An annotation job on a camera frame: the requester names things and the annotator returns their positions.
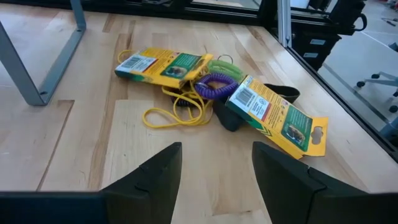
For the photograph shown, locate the blue-violet coil wristband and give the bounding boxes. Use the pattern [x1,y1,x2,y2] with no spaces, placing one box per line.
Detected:
[194,72,239,101]

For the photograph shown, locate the grey perforated metal shelf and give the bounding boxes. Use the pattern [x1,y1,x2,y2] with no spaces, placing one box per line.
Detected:
[0,0,87,106]

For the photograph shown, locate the thin black ring band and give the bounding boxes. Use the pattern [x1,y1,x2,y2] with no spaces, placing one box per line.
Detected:
[170,95,195,108]

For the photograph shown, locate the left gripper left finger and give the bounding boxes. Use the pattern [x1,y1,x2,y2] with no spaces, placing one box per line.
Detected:
[100,141,183,224]

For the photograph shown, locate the yellow rubber band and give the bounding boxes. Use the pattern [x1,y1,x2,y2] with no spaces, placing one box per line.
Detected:
[116,49,135,65]
[160,81,216,127]

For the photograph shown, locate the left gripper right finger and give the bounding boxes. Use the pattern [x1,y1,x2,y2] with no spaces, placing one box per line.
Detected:
[251,141,370,224]

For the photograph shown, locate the yellow cable bundle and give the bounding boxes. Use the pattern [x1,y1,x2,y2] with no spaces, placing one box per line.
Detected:
[142,106,206,129]

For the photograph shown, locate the wide black elastic band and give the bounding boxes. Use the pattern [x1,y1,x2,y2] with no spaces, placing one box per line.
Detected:
[264,83,301,104]
[212,98,246,133]

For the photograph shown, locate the silver aluminium post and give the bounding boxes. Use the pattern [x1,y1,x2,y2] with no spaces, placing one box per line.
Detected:
[277,0,292,48]

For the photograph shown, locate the office chair base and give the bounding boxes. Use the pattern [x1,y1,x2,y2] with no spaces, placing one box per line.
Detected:
[356,71,398,113]

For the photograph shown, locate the yellow crayon box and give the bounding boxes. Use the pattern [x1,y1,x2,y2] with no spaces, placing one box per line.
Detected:
[225,75,330,160]
[114,47,215,90]

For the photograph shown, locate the green coil wristband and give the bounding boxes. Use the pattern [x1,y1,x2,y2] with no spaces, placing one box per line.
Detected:
[206,54,245,82]

